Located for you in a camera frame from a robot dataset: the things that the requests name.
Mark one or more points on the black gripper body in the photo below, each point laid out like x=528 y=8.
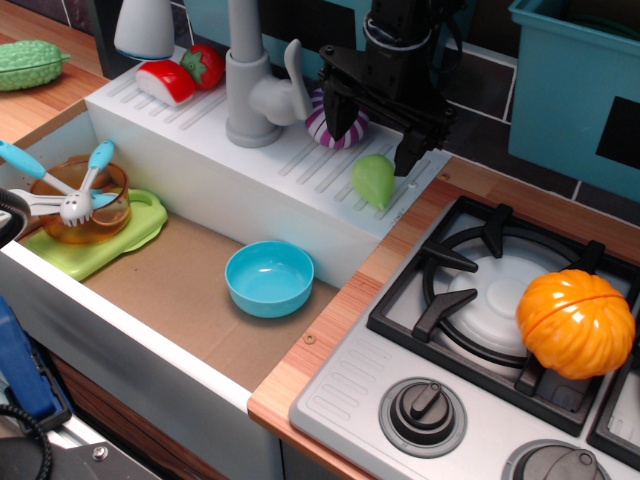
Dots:
x=392 y=85

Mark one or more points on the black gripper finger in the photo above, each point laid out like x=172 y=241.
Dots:
x=411 y=148
x=340 y=108

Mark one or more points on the green toy pear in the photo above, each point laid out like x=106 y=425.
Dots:
x=373 y=179

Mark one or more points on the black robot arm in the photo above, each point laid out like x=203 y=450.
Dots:
x=409 y=25

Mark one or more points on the blue plastic bowl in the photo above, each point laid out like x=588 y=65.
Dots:
x=270 y=279

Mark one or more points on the purple white toy onion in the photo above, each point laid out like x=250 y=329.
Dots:
x=317 y=128

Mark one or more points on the grey toy faucet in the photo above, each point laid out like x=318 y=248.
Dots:
x=260 y=105

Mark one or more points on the teal box behind faucet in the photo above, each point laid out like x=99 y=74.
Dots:
x=314 y=23

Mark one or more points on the red toy tomato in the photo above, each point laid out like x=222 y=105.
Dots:
x=205 y=65

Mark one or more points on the teal plastic bin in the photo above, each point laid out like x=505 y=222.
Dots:
x=576 y=99

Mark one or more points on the red white toy apple slice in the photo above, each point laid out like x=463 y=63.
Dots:
x=166 y=81

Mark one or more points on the black stove grate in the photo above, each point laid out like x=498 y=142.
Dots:
x=454 y=304

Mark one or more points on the green cutting board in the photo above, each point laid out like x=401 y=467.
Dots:
x=148 y=216

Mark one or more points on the white toy sink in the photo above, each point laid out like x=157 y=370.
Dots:
x=157 y=329

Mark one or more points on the silver toy stove top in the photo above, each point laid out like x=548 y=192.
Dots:
x=339 y=409

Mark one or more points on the orange toy pumpkin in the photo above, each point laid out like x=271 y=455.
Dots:
x=576 y=324

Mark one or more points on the orange transparent pot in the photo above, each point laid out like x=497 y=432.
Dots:
x=106 y=221

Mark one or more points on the grey stove knob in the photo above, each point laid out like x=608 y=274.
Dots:
x=551 y=459
x=422 y=418

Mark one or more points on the green toy bitter gourd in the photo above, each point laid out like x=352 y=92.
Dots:
x=28 y=64

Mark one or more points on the blue black device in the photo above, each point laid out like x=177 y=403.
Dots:
x=31 y=386

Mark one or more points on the blue handled pasta spoon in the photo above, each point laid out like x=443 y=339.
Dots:
x=77 y=207

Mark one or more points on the blue handled white spatula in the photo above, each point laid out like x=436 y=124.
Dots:
x=44 y=204

